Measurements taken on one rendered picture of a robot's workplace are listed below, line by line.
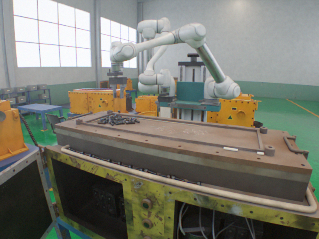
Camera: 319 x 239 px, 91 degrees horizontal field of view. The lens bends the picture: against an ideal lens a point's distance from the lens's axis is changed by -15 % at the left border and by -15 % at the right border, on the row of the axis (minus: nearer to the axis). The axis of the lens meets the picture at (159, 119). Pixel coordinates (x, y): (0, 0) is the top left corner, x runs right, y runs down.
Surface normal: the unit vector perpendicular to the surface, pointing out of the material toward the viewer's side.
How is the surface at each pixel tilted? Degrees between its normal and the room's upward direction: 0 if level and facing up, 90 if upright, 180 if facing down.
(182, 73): 90
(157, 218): 90
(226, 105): 90
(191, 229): 0
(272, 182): 90
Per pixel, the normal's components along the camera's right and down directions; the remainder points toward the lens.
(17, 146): 0.92, 0.10
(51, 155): -0.43, 0.22
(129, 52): 0.34, 0.27
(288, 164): 0.00, -0.97
